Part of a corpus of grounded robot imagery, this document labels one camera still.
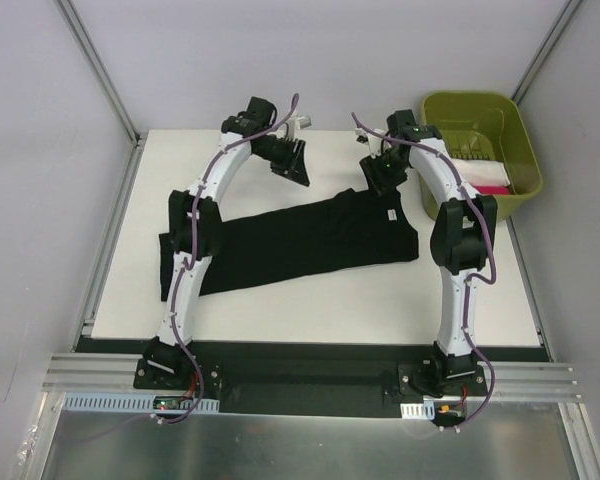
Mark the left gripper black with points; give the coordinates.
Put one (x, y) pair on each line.
(290, 160)

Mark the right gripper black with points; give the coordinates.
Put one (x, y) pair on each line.
(385, 179)

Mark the black t shirt blue logo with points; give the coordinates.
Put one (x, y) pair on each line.
(352, 229)

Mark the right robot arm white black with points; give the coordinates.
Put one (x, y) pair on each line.
(461, 242)

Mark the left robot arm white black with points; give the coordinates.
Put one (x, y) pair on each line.
(196, 227)

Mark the white rolled t shirt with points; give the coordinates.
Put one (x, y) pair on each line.
(485, 173)

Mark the pink rolled t shirt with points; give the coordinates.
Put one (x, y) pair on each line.
(493, 190)

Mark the olive green plastic bin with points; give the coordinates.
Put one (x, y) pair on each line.
(480, 125)

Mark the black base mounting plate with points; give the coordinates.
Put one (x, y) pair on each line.
(340, 401)

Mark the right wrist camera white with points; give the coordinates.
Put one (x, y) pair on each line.
(371, 140)

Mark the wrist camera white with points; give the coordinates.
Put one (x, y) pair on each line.
(371, 140)
(295, 124)

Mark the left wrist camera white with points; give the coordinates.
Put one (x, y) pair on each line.
(295, 124)

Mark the right vertical aluminium post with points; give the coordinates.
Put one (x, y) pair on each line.
(557, 30)

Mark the vertical aluminium post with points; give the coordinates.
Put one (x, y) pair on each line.
(557, 30)
(86, 45)

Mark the right white cable duct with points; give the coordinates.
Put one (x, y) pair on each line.
(418, 411)

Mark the left vertical aluminium post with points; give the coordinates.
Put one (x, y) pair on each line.
(86, 45)

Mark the aluminium frame rail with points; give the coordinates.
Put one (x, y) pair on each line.
(118, 373)

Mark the white slotted cable duct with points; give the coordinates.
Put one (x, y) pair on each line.
(136, 403)

